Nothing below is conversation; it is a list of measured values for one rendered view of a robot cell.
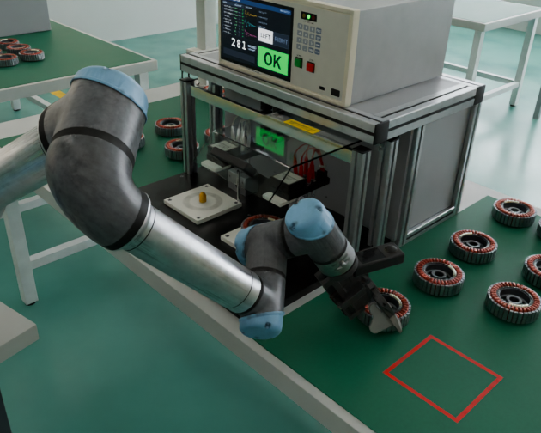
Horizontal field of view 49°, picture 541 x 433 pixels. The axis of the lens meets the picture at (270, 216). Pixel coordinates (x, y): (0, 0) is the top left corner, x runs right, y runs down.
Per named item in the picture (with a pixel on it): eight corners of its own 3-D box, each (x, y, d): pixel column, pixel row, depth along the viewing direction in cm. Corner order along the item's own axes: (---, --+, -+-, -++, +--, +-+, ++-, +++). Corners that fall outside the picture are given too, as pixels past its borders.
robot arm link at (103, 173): (59, 192, 70) (300, 335, 102) (82, 122, 76) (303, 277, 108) (5, 220, 77) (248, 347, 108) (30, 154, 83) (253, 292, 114)
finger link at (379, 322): (382, 346, 121) (355, 312, 120) (404, 328, 121) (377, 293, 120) (386, 351, 118) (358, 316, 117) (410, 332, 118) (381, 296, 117)
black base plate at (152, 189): (250, 327, 123) (250, 319, 121) (93, 210, 162) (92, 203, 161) (389, 246, 151) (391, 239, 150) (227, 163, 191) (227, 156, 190)
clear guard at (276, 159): (268, 203, 115) (269, 174, 112) (192, 162, 130) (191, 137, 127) (373, 158, 135) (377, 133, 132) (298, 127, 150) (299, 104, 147)
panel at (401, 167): (393, 240, 149) (411, 127, 134) (224, 156, 190) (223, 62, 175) (396, 239, 150) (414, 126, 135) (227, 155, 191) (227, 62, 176)
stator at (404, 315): (373, 338, 120) (376, 324, 119) (345, 306, 129) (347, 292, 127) (419, 325, 125) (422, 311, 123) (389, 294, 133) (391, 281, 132)
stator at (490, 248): (504, 259, 147) (507, 246, 146) (470, 269, 143) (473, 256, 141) (472, 236, 156) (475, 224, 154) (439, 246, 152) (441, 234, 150)
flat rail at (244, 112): (357, 167, 129) (359, 154, 128) (185, 94, 168) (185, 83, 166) (361, 165, 130) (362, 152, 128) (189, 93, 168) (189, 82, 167)
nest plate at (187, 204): (197, 225, 153) (197, 221, 152) (163, 203, 162) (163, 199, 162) (241, 206, 162) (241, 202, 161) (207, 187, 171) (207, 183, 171)
